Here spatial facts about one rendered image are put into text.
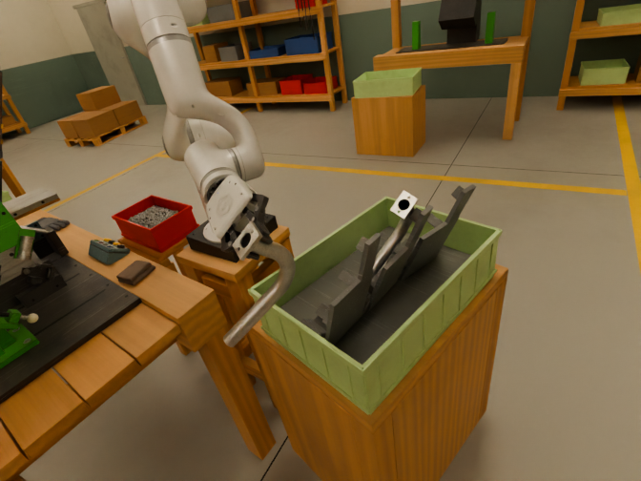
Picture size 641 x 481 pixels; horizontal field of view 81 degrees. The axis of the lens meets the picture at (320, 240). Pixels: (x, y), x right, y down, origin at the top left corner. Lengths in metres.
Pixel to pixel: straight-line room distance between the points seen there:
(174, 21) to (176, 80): 0.12
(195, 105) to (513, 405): 1.70
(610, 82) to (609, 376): 3.86
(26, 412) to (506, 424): 1.66
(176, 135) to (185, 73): 0.41
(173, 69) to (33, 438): 0.86
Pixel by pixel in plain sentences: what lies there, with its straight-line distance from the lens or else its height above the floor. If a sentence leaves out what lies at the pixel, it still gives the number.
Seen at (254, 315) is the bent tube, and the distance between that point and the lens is 0.77.
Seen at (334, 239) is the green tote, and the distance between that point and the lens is 1.20.
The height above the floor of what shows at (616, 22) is 0.87.
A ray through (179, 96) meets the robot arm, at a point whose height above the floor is 1.47.
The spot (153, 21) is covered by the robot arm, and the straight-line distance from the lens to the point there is 0.89.
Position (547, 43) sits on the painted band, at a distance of 5.90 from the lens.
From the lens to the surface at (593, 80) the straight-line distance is 5.43.
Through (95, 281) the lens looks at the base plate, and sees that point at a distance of 1.51.
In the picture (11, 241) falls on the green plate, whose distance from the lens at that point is 1.58.
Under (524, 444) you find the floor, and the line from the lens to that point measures 1.87.
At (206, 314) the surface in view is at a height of 0.84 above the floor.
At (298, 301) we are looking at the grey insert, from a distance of 1.14.
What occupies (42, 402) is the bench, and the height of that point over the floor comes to 0.88.
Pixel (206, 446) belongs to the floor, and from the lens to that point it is 1.98.
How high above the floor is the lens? 1.60
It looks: 33 degrees down
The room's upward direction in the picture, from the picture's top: 11 degrees counter-clockwise
